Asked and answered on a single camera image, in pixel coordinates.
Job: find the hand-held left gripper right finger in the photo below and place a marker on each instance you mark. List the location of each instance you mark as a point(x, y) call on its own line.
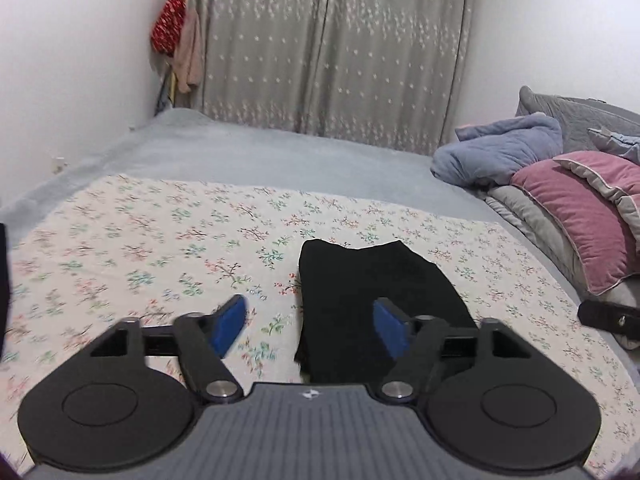
point(391, 327)

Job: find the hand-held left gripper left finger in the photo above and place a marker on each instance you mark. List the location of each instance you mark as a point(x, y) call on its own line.
point(227, 327)

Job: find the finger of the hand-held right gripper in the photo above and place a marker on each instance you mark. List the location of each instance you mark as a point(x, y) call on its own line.
point(607, 316)

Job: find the black pants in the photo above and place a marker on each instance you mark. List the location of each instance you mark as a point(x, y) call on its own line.
point(350, 285)

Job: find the pink pillow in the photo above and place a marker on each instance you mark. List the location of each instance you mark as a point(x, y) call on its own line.
point(585, 210)

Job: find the floral bed sheet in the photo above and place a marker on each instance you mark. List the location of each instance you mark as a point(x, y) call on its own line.
point(150, 240)

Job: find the grey folded quilt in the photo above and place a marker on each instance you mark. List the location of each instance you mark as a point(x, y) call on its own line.
point(530, 220)

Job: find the grey bed cover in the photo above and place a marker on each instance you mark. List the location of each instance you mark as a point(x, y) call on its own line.
point(280, 155)

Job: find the blue-grey quilt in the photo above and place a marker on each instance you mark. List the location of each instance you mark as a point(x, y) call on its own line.
point(505, 152)

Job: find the grey pillow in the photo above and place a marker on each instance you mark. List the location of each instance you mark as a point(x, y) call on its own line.
point(565, 110)

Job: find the pile of folded black clothes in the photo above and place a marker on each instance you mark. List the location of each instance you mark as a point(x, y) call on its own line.
point(3, 280)

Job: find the yellow pole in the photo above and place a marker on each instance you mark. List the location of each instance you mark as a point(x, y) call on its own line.
point(173, 87)

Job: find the pink hanging towel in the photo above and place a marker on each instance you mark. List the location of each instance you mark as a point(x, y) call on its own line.
point(189, 55)

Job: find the grey star-print curtain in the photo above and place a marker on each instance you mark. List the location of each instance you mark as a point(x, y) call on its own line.
point(330, 45)

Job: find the red patterned hanging cloth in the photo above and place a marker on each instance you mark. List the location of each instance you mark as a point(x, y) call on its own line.
point(169, 22)

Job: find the white wall outlet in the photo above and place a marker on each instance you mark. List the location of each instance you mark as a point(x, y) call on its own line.
point(60, 165)

